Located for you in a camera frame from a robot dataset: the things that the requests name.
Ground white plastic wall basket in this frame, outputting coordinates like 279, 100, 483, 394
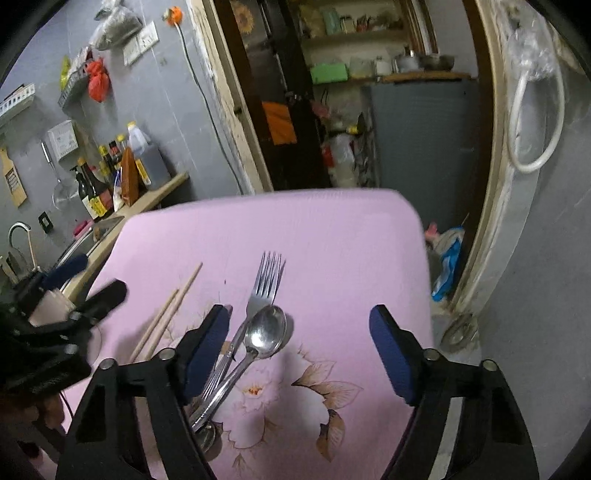
0, 83, 37, 123

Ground orange brown seasoning packet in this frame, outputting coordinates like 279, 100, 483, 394
119, 147, 141, 206

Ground white wall box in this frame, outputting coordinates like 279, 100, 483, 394
47, 121, 79, 162

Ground pink floral tablecloth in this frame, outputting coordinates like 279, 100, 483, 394
60, 188, 435, 480

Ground steel kitchen sink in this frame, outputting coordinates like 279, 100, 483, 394
51, 215, 125, 273

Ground green box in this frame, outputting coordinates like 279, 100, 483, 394
310, 62, 349, 85

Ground beige kitchen counter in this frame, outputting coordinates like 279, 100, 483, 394
60, 172, 190, 301

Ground red white snack packet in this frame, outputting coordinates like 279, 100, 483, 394
74, 46, 95, 75

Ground clear bag dried goods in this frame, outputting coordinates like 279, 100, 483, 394
90, 7, 144, 51

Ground grey cabinet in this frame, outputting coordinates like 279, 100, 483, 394
365, 76, 490, 222

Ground wooden cutting board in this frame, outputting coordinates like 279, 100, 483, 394
383, 71, 472, 84

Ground dark wooden door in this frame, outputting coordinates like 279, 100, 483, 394
217, 0, 333, 190

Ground steel fork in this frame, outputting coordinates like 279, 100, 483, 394
201, 250, 286, 407

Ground wooden chopstick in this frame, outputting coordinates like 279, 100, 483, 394
129, 289, 180, 363
137, 262, 204, 364

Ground metal bowl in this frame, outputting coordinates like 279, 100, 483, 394
420, 53, 455, 72

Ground white hose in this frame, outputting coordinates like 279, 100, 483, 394
506, 69, 566, 174

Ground large cooking oil jug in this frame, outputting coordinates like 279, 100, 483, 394
126, 121, 171, 191

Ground grey wall rack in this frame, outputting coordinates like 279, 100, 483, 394
58, 69, 93, 109

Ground worn door frame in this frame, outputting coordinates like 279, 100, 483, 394
187, 0, 566, 319

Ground steel curved faucet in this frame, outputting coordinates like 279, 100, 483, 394
8, 222, 40, 278

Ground orange sheet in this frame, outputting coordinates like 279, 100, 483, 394
262, 102, 297, 145

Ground wooden shelf unit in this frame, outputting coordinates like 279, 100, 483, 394
295, 0, 439, 84

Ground metal mesh strainer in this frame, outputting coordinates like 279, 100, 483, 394
41, 141, 79, 208

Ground white wall socket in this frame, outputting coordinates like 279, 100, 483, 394
139, 23, 160, 51

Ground blue plastic bag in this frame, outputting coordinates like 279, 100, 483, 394
425, 224, 465, 303

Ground wooden grater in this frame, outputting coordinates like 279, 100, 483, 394
0, 147, 27, 208

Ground clear plastic jug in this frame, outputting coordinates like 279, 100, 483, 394
325, 134, 358, 188

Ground small metal pot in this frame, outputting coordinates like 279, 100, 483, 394
394, 51, 421, 73

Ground white knotted plastic bag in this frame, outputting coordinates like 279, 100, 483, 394
95, 0, 125, 21

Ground white blue packet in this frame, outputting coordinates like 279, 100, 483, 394
112, 168, 125, 212

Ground clear plastic bag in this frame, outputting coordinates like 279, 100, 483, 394
505, 9, 561, 81

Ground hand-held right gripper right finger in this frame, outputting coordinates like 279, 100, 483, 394
368, 304, 541, 480

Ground slim dark sauce bottle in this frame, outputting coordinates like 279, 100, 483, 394
98, 145, 116, 185

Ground person's left hand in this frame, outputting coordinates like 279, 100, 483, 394
18, 390, 68, 457

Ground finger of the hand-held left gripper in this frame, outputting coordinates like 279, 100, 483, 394
15, 254, 89, 320
27, 279, 129, 352

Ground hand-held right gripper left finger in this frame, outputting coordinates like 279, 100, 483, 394
55, 302, 234, 480

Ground yellow label sauce bottle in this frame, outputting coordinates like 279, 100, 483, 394
85, 159, 115, 217

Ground red plastic bag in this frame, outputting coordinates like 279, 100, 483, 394
88, 58, 112, 103

